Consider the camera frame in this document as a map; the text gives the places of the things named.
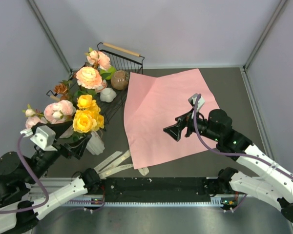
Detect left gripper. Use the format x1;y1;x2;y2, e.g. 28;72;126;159
25;119;92;184

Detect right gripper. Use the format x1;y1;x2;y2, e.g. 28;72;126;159
164;107;221;142

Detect yellow flower bunch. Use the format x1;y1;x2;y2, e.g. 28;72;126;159
72;95;105;134

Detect pink flower bunch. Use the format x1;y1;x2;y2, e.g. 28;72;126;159
23;100;76;129

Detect pink wrapping paper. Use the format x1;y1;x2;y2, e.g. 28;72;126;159
124;69;219;169

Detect beige ribbon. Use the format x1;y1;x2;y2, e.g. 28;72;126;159
94;150;149;180

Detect brown dried rose bunch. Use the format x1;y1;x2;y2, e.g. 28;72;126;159
53;80;72;101

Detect peach rose stem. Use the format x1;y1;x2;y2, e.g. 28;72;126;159
75;47;111;93

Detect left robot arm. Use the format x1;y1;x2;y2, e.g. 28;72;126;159
0;120;102;234

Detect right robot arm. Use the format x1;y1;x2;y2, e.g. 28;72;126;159
163;109;293;223

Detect white ribbed ceramic vase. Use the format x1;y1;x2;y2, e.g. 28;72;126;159
86;132;105;155

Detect white flower-shaped cup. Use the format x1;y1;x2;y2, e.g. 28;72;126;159
100;88;117;103

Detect white red-patterned bowl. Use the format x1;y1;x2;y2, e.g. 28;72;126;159
95;79;108;93

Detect brown ceramic cup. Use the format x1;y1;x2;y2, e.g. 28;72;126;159
111;70;129;90

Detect green plastic cup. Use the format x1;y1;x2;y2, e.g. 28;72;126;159
99;66;117;80

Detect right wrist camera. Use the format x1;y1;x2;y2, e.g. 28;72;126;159
188;93;206;113

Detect aluminium front rail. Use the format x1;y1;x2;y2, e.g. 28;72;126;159
29;176;235;198

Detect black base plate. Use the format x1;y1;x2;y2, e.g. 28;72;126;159
102;177;235;203

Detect black wire basket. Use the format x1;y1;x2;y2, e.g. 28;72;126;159
46;42;146;132

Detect slotted cable duct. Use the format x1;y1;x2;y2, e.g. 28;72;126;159
63;195;237;208

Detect left frame post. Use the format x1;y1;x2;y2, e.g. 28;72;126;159
25;0;72;74

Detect frame post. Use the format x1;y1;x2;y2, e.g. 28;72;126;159
25;0;72;74
243;0;290;73

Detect right frame post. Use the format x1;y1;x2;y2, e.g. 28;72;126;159
243;0;290;73

